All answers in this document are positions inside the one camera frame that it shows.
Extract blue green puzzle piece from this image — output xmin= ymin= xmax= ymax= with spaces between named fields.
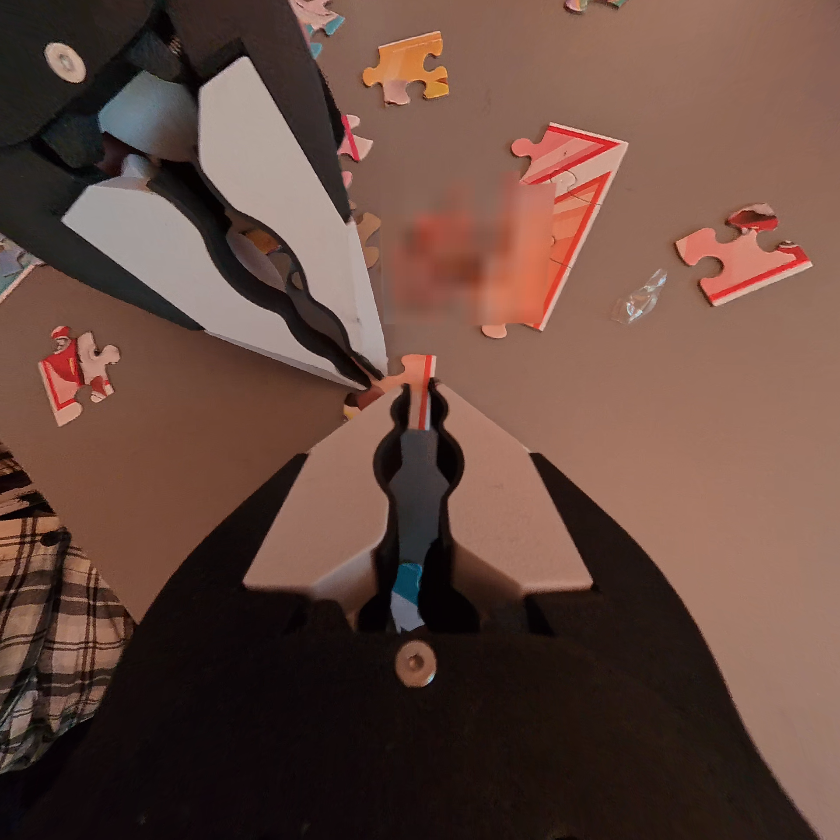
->
xmin=390 ymin=563 xmax=426 ymax=632

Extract person's plaid shirt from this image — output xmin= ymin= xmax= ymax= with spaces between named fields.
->
xmin=0 ymin=446 xmax=135 ymax=772

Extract orange red-edged puzzle piece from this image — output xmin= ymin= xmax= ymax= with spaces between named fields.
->
xmin=377 ymin=353 xmax=438 ymax=432

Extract grey desk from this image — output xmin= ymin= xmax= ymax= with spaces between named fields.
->
xmin=0 ymin=0 xmax=840 ymax=840

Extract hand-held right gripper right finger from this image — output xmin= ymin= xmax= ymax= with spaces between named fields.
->
xmin=427 ymin=382 xmax=595 ymax=632

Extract jigsaw puzzle pieces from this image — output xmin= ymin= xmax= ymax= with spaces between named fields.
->
xmin=0 ymin=0 xmax=813 ymax=427

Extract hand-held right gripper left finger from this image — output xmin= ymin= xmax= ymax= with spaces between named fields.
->
xmin=243 ymin=387 xmax=411 ymax=632

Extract pink diagonal-striped puzzle piece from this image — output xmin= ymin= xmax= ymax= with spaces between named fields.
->
xmin=336 ymin=113 xmax=374 ymax=163

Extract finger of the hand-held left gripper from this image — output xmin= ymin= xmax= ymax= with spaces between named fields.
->
xmin=196 ymin=56 xmax=389 ymax=376
xmin=61 ymin=177 xmax=373 ymax=389

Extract red striped joined puzzle section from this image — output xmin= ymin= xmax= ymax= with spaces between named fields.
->
xmin=481 ymin=122 xmax=629 ymax=339

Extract clear plastic scrap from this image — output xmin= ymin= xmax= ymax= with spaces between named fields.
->
xmin=610 ymin=268 xmax=669 ymax=324

